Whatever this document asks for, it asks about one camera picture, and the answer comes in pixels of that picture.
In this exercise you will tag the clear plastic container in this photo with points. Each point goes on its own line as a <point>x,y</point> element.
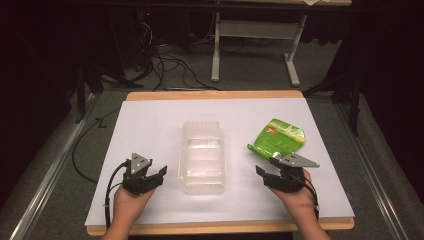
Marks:
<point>202,156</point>

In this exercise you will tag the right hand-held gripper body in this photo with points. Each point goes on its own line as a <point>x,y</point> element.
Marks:
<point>287,175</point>

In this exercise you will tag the white metal desk frame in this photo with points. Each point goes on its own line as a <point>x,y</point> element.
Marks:
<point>253,30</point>

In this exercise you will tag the dark computer tower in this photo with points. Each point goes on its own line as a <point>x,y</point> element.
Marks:
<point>143,30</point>

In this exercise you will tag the silver floor rail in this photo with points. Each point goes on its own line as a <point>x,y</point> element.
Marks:
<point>50,173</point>
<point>373,173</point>

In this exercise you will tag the white table sheet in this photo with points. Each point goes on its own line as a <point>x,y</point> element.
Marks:
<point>166,133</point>

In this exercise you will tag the black metal stand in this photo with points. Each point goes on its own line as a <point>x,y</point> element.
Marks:
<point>90,83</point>
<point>350,90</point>

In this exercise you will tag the person's right hand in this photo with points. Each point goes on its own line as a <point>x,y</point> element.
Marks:
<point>296,200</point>

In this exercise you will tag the green pouch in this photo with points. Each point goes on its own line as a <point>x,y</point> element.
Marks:
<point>278,140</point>

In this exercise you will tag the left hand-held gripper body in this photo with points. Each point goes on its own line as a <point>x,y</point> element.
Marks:
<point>137,181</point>

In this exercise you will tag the person's left hand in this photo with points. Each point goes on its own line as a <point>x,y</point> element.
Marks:
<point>128,206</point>

